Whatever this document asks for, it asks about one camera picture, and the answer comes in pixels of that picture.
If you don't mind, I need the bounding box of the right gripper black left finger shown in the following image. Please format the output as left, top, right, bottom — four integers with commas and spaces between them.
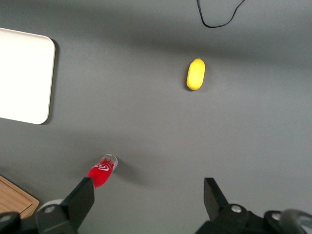
35, 177, 96, 234

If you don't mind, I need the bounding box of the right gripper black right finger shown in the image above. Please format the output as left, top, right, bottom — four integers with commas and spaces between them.
195, 177, 259, 234

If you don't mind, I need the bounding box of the cream rectangular tray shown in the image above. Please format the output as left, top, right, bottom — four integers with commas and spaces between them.
0, 27, 56, 125

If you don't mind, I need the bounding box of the red cola bottle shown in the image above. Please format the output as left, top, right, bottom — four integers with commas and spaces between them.
87, 154, 118, 190

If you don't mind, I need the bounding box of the wooden two-drawer cabinet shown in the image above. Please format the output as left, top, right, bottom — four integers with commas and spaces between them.
0, 175, 40, 220

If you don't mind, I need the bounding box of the yellow lemon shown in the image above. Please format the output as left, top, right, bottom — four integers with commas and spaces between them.
186, 58, 206, 92

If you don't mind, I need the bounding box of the thin black looped cable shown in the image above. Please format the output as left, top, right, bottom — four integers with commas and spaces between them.
196, 0, 246, 28

